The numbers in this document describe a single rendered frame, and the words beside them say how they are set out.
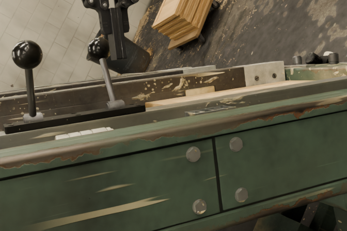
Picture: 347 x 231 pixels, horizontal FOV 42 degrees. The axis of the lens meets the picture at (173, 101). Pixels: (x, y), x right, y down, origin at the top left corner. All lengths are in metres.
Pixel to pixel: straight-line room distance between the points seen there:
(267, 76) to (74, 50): 5.30
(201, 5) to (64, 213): 4.00
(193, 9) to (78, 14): 2.61
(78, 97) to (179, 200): 0.62
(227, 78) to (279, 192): 0.69
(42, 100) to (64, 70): 5.29
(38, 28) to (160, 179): 5.96
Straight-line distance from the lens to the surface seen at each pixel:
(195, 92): 1.11
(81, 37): 6.46
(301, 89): 0.82
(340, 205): 0.65
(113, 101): 0.68
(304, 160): 0.51
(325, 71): 1.14
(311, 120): 0.51
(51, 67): 6.26
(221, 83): 1.14
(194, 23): 4.25
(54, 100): 1.01
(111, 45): 0.64
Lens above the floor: 1.56
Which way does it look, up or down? 21 degrees down
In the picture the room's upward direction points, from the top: 61 degrees counter-clockwise
